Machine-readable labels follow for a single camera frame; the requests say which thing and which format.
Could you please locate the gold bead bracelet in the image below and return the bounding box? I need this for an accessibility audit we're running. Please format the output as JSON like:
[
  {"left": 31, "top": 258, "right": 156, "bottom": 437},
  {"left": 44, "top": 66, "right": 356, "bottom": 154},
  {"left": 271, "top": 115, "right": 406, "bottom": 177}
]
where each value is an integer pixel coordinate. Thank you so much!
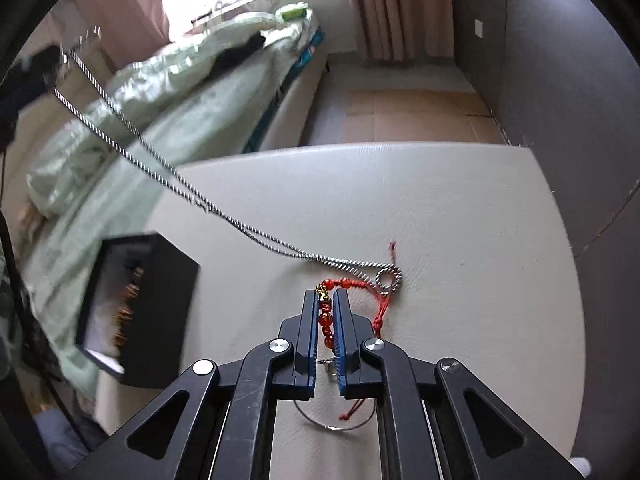
[{"left": 112, "top": 260, "right": 143, "bottom": 351}]

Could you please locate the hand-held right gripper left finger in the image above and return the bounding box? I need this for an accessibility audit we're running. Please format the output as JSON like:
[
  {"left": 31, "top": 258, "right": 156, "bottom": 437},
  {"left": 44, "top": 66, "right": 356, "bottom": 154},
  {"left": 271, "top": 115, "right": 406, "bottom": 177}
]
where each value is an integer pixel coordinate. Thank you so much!
[{"left": 65, "top": 290, "right": 321, "bottom": 480}]

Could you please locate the pink pillow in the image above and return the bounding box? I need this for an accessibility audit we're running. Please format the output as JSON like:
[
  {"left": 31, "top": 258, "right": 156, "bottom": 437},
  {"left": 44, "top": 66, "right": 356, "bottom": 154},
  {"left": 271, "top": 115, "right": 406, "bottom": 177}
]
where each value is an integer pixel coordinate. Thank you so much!
[{"left": 20, "top": 205, "right": 46, "bottom": 236}]

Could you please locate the silver chain necklace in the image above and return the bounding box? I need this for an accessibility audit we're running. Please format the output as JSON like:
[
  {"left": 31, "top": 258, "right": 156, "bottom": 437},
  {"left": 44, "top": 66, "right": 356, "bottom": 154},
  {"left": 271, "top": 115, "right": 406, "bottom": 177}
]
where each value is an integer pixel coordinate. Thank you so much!
[{"left": 52, "top": 27, "right": 403, "bottom": 295}]

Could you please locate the red bead bracelet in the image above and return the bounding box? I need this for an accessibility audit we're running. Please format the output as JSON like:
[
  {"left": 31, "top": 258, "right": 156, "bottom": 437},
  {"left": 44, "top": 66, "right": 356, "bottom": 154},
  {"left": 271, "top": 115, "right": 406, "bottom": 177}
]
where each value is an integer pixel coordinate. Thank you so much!
[{"left": 315, "top": 241, "right": 401, "bottom": 421}]

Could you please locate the black cloth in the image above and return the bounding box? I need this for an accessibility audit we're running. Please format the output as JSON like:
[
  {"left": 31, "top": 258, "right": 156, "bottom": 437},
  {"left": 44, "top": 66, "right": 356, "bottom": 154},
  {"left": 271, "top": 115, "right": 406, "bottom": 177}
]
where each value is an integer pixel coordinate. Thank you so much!
[{"left": 212, "top": 32, "right": 268, "bottom": 73}]

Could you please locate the white low table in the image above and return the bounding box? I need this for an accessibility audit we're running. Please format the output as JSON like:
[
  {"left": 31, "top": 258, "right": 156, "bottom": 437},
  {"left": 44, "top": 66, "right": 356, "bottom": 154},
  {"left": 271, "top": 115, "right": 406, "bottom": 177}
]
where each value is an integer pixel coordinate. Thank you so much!
[{"left": 95, "top": 142, "right": 586, "bottom": 480}]

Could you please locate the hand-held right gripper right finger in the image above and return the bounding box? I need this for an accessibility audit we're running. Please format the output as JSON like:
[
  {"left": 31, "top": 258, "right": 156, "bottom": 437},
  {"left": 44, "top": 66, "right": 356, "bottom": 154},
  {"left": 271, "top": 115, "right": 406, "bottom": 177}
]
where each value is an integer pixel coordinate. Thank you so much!
[{"left": 332, "top": 288, "right": 586, "bottom": 480}]

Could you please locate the thin silver bangle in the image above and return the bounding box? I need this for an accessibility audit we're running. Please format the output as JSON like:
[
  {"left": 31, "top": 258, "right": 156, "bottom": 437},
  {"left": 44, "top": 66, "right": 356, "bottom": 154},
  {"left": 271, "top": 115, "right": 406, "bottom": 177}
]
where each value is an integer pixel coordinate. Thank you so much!
[{"left": 294, "top": 395, "right": 373, "bottom": 432}]

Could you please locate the green tissue pack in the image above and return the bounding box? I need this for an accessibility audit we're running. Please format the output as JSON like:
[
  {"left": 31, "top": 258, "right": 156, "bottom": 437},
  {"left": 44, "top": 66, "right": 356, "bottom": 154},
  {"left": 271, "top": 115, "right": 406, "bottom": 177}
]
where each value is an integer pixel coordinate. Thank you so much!
[{"left": 276, "top": 4, "right": 312, "bottom": 22}]

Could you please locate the person's left leg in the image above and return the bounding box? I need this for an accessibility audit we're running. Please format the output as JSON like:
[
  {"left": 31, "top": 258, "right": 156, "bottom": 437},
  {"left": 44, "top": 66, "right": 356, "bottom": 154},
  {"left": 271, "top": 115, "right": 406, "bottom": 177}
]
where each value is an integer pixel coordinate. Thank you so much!
[{"left": 35, "top": 400, "right": 111, "bottom": 466}]

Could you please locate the pink curtain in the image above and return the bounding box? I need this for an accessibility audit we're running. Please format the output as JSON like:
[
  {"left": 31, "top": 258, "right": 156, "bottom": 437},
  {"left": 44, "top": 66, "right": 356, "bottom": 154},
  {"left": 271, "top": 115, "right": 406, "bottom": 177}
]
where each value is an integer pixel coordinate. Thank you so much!
[
  {"left": 340, "top": 0, "right": 458, "bottom": 63},
  {"left": 75, "top": 0, "right": 171, "bottom": 66}
]

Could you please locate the black jewelry box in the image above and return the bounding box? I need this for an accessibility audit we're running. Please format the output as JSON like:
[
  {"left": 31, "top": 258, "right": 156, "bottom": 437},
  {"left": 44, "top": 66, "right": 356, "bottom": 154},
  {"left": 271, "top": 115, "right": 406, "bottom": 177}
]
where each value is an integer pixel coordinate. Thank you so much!
[{"left": 75, "top": 232, "right": 201, "bottom": 388}]

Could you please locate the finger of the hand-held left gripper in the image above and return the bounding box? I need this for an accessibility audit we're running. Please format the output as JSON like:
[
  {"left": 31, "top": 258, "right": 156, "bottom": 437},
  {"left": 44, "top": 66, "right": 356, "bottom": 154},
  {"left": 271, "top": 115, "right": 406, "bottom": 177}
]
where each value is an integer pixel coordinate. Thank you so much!
[{"left": 20, "top": 45, "right": 66, "bottom": 77}]

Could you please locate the light green duvet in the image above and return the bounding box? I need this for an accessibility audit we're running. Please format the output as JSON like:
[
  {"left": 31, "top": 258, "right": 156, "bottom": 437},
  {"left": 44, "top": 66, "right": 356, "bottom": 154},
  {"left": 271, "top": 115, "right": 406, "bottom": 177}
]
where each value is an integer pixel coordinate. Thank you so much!
[{"left": 27, "top": 10, "right": 301, "bottom": 221}]

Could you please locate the green bedsheet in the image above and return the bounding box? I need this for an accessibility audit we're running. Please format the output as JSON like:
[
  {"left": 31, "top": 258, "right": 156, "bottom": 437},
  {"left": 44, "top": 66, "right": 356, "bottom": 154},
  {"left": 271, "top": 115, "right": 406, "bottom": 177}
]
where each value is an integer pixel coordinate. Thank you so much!
[{"left": 20, "top": 20, "right": 321, "bottom": 396}]

